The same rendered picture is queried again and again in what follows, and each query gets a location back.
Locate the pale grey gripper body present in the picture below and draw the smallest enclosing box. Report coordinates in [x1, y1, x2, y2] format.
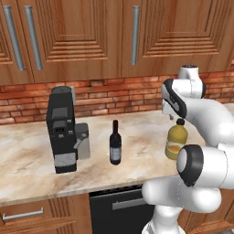
[160, 86, 179, 119]

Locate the yellow juice bottle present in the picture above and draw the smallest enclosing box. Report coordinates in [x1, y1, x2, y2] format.
[165, 118, 189, 162]

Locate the dark wine bottle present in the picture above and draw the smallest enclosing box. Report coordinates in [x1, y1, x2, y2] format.
[109, 119, 123, 166]

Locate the wide wooden cupboard door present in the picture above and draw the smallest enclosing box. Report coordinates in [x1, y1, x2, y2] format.
[16, 0, 124, 84]
[120, 0, 234, 79]

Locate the black coffee machine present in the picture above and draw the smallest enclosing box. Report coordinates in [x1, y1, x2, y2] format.
[45, 85, 91, 175]

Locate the wooden lower cupboard door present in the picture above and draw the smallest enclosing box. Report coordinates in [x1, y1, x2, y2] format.
[177, 187, 234, 234]

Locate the black dishwasher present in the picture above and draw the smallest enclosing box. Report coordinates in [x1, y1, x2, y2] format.
[88, 184, 157, 234]

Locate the wooden lower cupboard panel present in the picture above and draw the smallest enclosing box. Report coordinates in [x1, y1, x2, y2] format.
[48, 193, 93, 234]

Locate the narrow wooden cupboard door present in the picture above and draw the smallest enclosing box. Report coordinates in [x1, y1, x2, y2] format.
[0, 0, 35, 87]

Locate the wooden drawer front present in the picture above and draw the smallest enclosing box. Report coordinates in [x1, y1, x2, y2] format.
[0, 198, 55, 234]

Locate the grey cupboard door handle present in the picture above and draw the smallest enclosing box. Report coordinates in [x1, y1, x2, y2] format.
[2, 5, 27, 72]
[23, 5, 45, 71]
[130, 5, 142, 66]

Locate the grey dishwasher handle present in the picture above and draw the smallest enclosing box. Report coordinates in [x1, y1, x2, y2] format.
[112, 197, 148, 211]

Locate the grey drawer handle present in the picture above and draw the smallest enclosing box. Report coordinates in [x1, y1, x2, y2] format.
[1, 207, 46, 222]

